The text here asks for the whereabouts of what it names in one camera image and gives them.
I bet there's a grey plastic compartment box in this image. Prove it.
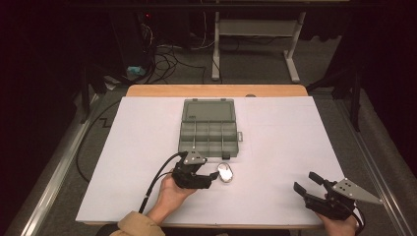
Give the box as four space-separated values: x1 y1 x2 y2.
178 97 244 161

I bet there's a black metal stand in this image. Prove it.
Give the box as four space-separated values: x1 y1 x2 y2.
80 63 111 125
306 68 362 133

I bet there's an aluminium rail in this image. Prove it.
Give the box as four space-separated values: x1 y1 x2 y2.
19 92 100 236
333 97 417 236

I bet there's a white board sheet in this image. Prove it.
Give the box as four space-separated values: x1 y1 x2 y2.
76 95 364 228

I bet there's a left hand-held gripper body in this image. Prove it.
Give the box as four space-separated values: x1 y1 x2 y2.
171 149 212 191

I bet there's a left hand-held gripper cable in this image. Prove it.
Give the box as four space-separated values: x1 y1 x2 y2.
138 150 190 214

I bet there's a right hand-held gripper cable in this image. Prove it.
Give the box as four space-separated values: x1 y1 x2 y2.
351 204 366 231

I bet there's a person's right hand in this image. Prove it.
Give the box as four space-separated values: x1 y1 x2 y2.
316 211 359 236

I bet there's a person's left hand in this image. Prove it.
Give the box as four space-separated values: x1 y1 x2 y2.
152 172 199 217

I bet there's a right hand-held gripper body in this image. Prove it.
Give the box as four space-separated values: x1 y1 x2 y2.
304 177 384 221

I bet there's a white metal desk frame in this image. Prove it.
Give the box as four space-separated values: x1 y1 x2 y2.
210 11 308 85

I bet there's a teal object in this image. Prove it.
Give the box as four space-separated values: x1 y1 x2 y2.
127 66 147 77

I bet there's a small white oval case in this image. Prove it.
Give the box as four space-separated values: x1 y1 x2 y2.
216 161 234 184

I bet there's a tangle of floor cables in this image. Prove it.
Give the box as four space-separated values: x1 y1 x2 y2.
141 24 209 85

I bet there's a black floor cable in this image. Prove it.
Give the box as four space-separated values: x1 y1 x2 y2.
75 98 123 184

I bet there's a hand-held gripper cable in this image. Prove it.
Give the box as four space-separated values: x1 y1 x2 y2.
351 204 366 231
138 150 190 214

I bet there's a black computer tower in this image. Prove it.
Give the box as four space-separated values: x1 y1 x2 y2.
110 11 157 71

